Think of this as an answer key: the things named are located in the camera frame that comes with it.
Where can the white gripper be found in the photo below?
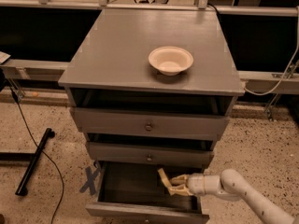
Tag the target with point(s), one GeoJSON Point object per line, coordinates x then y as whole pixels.
{"type": "Point", "coordinates": [196, 184]}

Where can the yellow sponge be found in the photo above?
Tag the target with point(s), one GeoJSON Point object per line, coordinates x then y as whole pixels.
{"type": "Point", "coordinates": [164, 178]}

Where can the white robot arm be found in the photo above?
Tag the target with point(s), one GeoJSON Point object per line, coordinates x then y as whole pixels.
{"type": "Point", "coordinates": [230, 185]}

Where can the grey middle drawer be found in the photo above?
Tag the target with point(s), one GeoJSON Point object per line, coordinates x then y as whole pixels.
{"type": "Point", "coordinates": [149, 155]}

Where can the grey drawer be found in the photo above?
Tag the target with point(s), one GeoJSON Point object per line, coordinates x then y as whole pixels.
{"type": "Point", "coordinates": [149, 155]}
{"type": "Point", "coordinates": [134, 191]}
{"type": "Point", "coordinates": [181, 126]}

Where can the grey bottom drawer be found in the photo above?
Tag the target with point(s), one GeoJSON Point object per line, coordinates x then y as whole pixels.
{"type": "Point", "coordinates": [134, 191]}

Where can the grey drawer cabinet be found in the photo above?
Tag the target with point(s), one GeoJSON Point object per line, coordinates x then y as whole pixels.
{"type": "Point", "coordinates": [112, 71]}

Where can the grey top drawer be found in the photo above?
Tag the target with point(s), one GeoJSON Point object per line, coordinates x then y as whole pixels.
{"type": "Point", "coordinates": [181, 126]}

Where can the white paper bowl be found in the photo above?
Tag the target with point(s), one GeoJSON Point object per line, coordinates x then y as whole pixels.
{"type": "Point", "coordinates": [170, 61]}

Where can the black stand leg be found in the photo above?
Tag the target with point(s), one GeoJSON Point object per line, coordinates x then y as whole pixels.
{"type": "Point", "coordinates": [22, 188]}

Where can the metal rail frame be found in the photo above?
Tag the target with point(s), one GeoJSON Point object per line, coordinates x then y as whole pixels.
{"type": "Point", "coordinates": [33, 70]}

